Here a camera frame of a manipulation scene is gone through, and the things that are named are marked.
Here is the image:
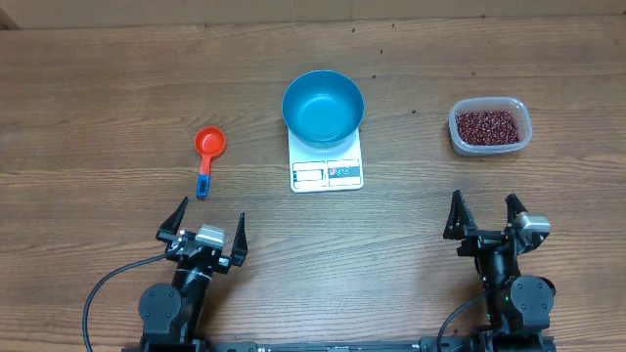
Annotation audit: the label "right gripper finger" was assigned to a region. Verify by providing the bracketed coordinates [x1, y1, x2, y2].
[443, 190, 476, 239]
[506, 194, 527, 226]

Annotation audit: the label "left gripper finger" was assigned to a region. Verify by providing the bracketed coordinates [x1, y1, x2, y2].
[158, 197, 189, 235]
[231, 212, 248, 267]

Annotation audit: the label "red scoop blue handle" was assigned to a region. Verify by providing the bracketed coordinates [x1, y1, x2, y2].
[195, 126, 227, 199]

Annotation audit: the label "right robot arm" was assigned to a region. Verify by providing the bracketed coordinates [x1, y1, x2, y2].
[443, 190, 556, 351]

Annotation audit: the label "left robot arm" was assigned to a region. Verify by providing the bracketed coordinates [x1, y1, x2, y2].
[138, 198, 248, 351]

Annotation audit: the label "white digital kitchen scale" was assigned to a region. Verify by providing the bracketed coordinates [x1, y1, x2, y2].
[288, 131, 364, 194]

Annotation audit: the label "blue bowl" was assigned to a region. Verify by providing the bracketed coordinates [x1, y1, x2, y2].
[282, 69, 366, 149]

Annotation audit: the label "red beans in container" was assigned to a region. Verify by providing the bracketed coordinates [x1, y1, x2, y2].
[455, 110, 520, 146]

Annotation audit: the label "clear plastic bean container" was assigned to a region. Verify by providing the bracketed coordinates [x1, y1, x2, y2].
[449, 97, 532, 156]

